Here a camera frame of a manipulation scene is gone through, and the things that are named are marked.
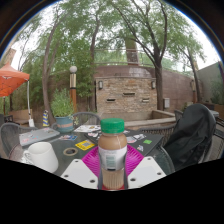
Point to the white ceramic mug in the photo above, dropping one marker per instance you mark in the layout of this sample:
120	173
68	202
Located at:
43	156

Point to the lamp post with white globe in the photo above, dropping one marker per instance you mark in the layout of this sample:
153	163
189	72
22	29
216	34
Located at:
73	86

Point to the tree with curved trunk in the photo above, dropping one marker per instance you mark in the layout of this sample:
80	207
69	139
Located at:
46	83

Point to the white printed sticker sheet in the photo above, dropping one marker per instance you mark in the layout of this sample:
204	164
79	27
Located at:
87	128

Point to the black laptop with stickers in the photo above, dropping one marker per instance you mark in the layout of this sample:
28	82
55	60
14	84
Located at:
146	143

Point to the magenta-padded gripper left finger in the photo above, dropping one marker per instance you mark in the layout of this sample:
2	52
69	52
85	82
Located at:
78	171

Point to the blue yellow striped post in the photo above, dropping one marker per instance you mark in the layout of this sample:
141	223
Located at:
45	119

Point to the small colourful sticker card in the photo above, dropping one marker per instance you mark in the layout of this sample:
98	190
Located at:
68	137

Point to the stone brick fountain wall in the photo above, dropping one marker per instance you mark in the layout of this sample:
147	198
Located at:
126	96

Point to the green-capped brown drink bottle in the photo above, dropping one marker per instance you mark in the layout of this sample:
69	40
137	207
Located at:
112	150

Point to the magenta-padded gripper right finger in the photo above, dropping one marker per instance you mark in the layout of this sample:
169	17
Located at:
146	171

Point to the green plant in teal pot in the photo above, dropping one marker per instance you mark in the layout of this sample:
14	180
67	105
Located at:
63	106

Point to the grey laptop with stickers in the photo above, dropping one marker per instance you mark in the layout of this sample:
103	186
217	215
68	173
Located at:
38	136

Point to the orange canopy with white pole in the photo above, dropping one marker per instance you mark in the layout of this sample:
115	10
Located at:
11	80

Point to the tall dark-trunked tree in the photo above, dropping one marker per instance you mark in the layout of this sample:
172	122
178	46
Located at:
159	83

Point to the flat round red coaster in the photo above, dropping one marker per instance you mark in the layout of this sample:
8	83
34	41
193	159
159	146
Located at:
103	188

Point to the yellow square card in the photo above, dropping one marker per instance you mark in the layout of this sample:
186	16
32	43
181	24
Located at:
85	145

